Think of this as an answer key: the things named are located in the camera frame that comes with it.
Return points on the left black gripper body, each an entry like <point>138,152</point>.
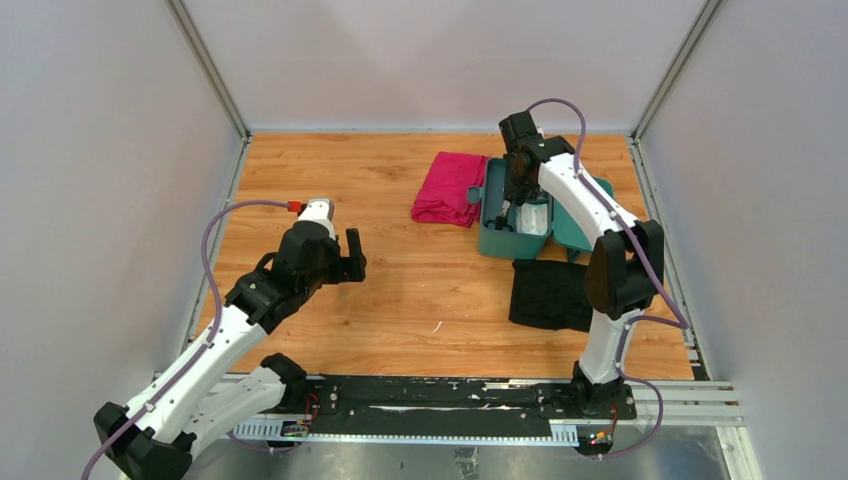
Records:
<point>332,257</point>

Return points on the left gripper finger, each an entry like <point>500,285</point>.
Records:
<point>356,260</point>
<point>339,274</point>

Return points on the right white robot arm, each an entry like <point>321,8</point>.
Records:
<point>623,274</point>

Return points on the teal divided tray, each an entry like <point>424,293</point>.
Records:
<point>490,208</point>

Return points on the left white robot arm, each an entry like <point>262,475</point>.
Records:
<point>161,431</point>

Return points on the teal medicine box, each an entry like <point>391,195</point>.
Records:
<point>565,229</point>

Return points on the black cloth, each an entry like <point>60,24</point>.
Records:
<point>550,295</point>

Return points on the black handled scissors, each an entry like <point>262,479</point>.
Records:
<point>501,221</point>

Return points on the pink folded cloth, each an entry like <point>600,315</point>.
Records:
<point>442,198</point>

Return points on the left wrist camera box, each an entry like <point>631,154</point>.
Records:
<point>320,211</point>

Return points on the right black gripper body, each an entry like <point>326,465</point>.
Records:
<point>518,188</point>

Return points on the white paper sachet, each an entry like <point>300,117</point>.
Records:
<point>532,219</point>

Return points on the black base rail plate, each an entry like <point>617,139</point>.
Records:
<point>449,408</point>

